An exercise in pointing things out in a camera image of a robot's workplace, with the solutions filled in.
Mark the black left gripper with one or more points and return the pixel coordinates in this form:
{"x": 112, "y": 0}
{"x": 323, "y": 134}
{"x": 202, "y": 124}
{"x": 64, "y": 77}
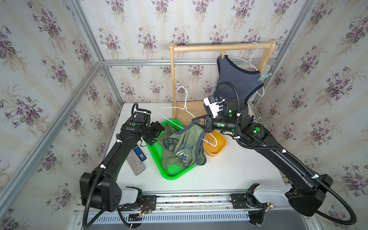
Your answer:
{"x": 157, "y": 128}

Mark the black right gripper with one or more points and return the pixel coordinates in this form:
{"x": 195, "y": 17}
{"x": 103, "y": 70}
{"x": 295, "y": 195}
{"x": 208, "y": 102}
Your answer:
{"x": 209, "y": 126}

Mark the green graphic tank top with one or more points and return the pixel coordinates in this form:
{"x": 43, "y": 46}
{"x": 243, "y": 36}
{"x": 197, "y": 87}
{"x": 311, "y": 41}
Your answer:
{"x": 182, "y": 146}

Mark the navy blue tank top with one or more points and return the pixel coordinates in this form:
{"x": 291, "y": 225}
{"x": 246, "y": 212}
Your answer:
{"x": 245, "y": 82}

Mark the teal plastic clothespin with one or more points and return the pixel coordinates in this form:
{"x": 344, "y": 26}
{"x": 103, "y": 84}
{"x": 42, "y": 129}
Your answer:
{"x": 263, "y": 77}

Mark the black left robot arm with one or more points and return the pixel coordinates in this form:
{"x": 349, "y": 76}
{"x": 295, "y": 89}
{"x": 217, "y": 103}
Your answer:
{"x": 100, "y": 192}

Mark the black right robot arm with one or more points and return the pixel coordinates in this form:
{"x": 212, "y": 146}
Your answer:
{"x": 308, "y": 188}

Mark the yellow plastic tray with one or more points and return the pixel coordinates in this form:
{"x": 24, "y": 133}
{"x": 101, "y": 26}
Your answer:
{"x": 214, "y": 143}

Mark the wooden clothes rack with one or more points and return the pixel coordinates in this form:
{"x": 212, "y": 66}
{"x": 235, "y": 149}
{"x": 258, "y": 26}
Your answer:
{"x": 197, "y": 106}

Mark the pink pen cup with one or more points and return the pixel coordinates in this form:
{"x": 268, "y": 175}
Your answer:
{"x": 252, "y": 119}

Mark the green perforated plastic basket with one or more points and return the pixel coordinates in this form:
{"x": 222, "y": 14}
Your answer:
{"x": 156, "y": 151}

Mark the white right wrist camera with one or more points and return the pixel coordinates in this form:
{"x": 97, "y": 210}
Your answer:
{"x": 214, "y": 105}

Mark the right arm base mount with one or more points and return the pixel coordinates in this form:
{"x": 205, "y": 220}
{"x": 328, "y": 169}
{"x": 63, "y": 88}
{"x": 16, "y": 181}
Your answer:
{"x": 248, "y": 200}

